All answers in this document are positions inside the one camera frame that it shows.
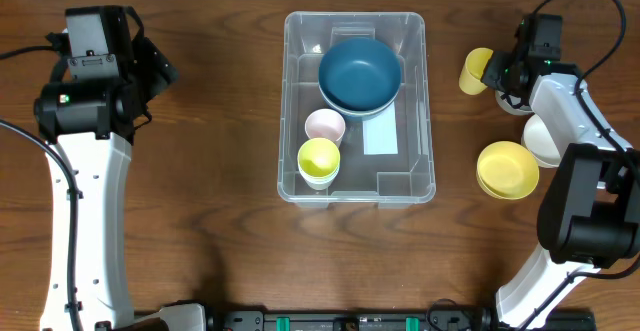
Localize grey small bowl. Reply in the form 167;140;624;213
495;90;533;116

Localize white label in bin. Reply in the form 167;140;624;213
363;103;398;155

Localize pink plastic cup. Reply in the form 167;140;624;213
304;109;346;146

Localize white plastic cup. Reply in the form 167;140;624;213
303;177;336;191

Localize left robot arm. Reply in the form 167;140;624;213
34;5;209;330

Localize clear plastic storage bin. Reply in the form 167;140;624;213
276;11;437;210

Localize light blue cup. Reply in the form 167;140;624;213
299;167;339;183

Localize cream large bowl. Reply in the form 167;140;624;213
320;89;398;119

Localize yellow cup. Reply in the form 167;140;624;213
459;48;494;95
297;138;341;176

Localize dark blue bowl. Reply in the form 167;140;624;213
326;101;394;122
318;37;402;111

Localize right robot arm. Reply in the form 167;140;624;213
481;51;639;330

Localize yellow small bowl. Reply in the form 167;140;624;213
476;141;539;200

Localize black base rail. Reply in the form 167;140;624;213
207;309;597;331

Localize white small bowl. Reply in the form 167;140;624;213
521;114;561;168

